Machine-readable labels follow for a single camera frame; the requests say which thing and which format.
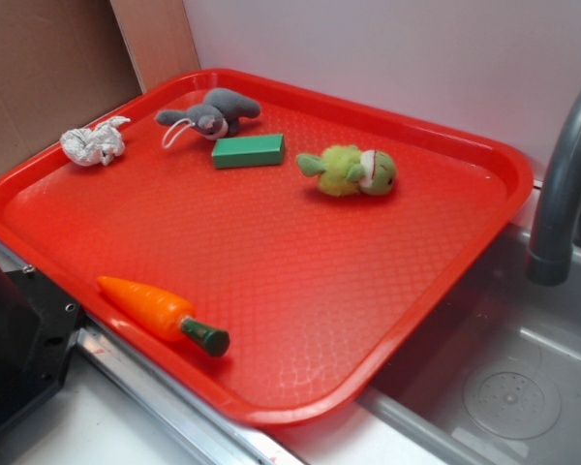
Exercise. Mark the green rectangular block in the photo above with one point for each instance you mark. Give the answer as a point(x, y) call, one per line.
point(247, 152)

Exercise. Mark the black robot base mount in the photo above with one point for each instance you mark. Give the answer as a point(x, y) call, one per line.
point(38, 325)

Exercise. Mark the grey plastic sink basin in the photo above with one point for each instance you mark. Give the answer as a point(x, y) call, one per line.
point(493, 374)

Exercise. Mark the grey plush bunny toy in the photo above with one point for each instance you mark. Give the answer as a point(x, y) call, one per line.
point(216, 117)

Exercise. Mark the crumpled white paper ball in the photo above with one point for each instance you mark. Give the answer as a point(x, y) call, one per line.
point(98, 146)

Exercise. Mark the red plastic tray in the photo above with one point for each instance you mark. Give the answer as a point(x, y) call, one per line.
point(316, 292)

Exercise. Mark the brown cardboard panel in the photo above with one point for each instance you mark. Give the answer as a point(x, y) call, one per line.
point(65, 63)

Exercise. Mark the green plush animal toy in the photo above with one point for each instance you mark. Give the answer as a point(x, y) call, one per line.
point(346, 170)

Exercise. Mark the orange toy carrot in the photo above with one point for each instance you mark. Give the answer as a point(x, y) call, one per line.
point(165, 315)

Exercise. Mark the grey toy faucet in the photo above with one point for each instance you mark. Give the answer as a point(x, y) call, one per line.
point(557, 223)

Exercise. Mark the silver metal rail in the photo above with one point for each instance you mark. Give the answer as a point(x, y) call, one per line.
point(116, 408)

